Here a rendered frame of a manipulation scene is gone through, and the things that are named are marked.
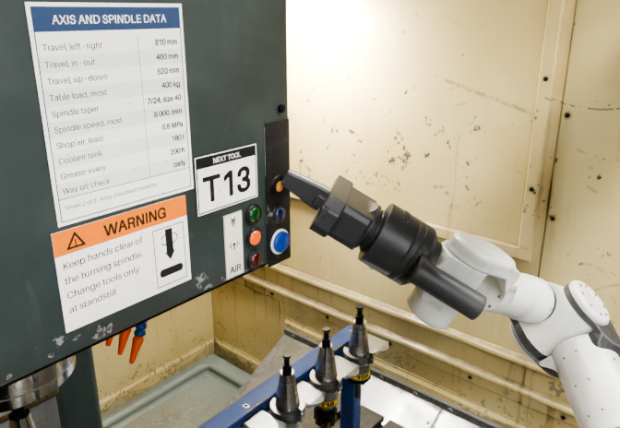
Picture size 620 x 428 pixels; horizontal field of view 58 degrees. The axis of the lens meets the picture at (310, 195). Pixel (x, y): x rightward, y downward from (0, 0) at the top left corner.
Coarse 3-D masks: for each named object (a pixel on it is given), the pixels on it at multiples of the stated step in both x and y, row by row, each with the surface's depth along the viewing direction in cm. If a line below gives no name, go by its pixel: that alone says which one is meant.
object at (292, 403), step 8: (280, 376) 99; (288, 376) 98; (280, 384) 99; (288, 384) 98; (280, 392) 99; (288, 392) 99; (296, 392) 100; (280, 400) 99; (288, 400) 99; (296, 400) 100; (280, 408) 99; (288, 408) 99; (296, 408) 100
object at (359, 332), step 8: (352, 328) 115; (360, 328) 114; (352, 336) 115; (360, 336) 114; (352, 344) 115; (360, 344) 115; (368, 344) 117; (352, 352) 116; (360, 352) 115; (368, 352) 116
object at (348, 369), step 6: (336, 354) 118; (336, 360) 116; (342, 360) 116; (336, 366) 113; (342, 366) 113; (348, 366) 113; (354, 366) 113; (342, 372) 112; (348, 372) 112; (354, 372) 112
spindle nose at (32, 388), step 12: (72, 360) 74; (48, 372) 69; (60, 372) 71; (12, 384) 66; (24, 384) 67; (36, 384) 68; (48, 384) 70; (60, 384) 71; (0, 396) 66; (12, 396) 67; (24, 396) 68; (36, 396) 69; (0, 408) 67; (12, 408) 67
